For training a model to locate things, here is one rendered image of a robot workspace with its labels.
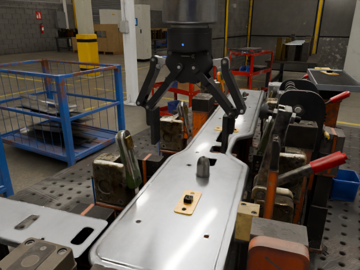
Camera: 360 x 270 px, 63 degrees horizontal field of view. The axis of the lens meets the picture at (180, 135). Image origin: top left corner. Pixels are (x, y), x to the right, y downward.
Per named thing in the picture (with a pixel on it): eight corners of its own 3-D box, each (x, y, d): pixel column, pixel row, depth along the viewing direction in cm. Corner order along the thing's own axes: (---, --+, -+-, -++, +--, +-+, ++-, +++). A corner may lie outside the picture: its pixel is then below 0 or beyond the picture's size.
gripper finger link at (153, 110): (153, 110, 54) (149, 110, 54) (154, 145, 56) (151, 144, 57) (159, 106, 57) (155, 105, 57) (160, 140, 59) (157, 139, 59)
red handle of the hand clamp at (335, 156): (255, 178, 56) (340, 144, 49) (261, 187, 56) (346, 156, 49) (253, 189, 52) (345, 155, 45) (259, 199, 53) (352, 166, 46)
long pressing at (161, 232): (226, 90, 169) (226, 87, 168) (267, 92, 162) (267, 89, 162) (77, 265, 46) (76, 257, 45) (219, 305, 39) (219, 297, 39)
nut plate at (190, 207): (185, 190, 65) (185, 185, 64) (202, 193, 63) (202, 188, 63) (172, 211, 57) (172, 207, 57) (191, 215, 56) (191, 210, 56)
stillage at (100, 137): (-4, 152, 328) (-25, 66, 294) (55, 130, 393) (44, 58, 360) (73, 177, 274) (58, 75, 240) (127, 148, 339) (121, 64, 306)
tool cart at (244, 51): (247, 96, 580) (251, 45, 546) (268, 100, 552) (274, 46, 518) (224, 104, 524) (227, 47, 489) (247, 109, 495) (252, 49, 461)
